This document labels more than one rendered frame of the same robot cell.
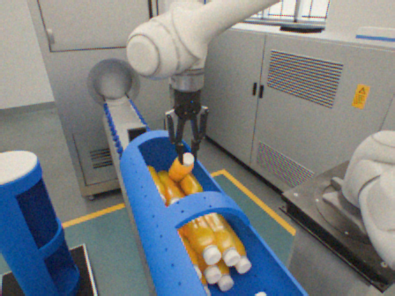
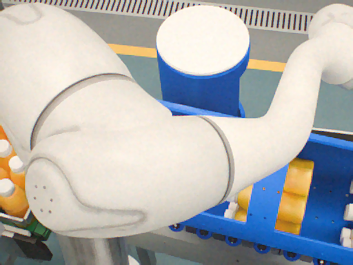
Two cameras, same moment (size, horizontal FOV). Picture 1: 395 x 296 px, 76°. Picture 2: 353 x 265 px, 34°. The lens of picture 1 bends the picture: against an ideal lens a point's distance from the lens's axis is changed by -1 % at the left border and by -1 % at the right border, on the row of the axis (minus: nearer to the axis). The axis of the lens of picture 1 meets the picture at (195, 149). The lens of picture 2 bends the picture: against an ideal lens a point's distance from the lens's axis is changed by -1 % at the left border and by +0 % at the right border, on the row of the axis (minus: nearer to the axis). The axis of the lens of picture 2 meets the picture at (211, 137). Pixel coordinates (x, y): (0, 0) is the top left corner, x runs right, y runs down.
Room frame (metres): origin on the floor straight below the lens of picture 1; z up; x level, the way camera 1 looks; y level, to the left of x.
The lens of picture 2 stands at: (0.78, -0.60, 2.32)
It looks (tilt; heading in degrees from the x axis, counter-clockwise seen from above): 57 degrees down; 129
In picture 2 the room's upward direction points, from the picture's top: 1 degrees counter-clockwise
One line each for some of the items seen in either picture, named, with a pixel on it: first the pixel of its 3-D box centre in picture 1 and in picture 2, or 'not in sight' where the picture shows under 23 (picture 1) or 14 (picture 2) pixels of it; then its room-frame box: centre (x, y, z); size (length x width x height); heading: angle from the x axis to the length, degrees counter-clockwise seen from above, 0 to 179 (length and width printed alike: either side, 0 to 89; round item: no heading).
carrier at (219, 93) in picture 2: not in sight; (205, 122); (0.02, 0.30, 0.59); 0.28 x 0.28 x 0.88
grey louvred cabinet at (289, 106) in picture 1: (274, 108); not in sight; (2.46, -0.80, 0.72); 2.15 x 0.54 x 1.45; 30
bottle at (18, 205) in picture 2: not in sight; (16, 203); (-0.04, -0.41, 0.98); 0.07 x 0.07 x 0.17
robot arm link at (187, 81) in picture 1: (187, 77); not in sight; (0.70, 0.02, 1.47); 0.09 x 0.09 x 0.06
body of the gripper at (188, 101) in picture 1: (187, 104); not in sight; (0.70, 0.02, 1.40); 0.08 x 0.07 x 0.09; 113
